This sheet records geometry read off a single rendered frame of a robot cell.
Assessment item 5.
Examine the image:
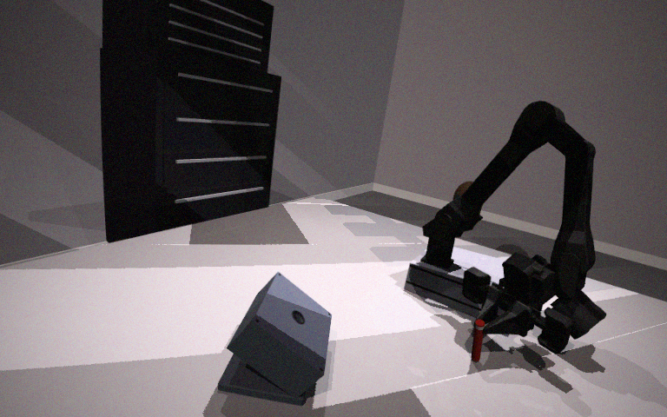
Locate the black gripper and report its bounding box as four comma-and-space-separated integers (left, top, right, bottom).
462, 267, 573, 354

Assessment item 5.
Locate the grey sloped panel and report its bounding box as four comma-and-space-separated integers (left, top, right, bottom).
218, 272, 332, 407

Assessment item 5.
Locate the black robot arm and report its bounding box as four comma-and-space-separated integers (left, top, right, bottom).
421, 101, 606, 340

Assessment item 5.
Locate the dark red peg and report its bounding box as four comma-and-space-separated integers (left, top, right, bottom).
472, 320, 485, 361

